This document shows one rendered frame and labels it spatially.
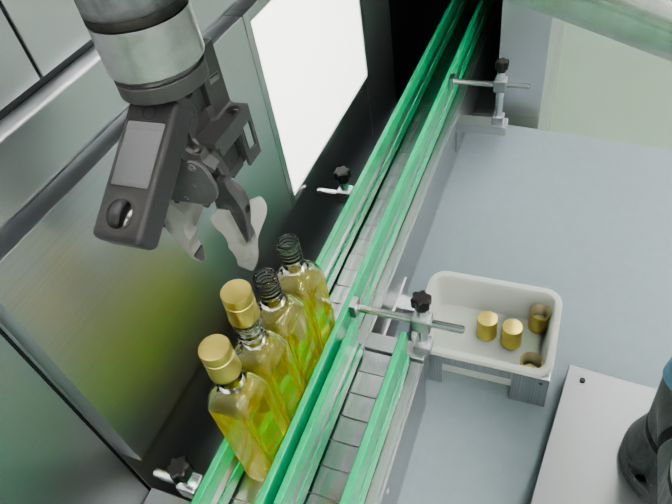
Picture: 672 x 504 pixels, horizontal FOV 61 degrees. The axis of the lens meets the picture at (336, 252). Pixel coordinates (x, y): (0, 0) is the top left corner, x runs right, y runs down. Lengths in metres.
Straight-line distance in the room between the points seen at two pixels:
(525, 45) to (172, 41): 1.14
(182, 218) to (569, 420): 0.65
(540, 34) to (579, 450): 0.93
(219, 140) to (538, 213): 0.92
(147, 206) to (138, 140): 0.05
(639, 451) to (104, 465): 0.67
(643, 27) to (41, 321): 0.54
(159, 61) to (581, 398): 0.77
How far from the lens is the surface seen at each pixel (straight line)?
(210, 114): 0.51
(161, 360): 0.76
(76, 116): 0.60
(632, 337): 1.12
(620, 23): 0.46
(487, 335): 1.03
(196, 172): 0.49
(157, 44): 0.44
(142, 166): 0.46
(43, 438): 0.69
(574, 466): 0.92
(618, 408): 0.98
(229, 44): 0.79
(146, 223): 0.45
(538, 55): 1.50
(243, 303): 0.61
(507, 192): 1.35
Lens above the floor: 1.63
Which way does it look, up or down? 45 degrees down
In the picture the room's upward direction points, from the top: 12 degrees counter-clockwise
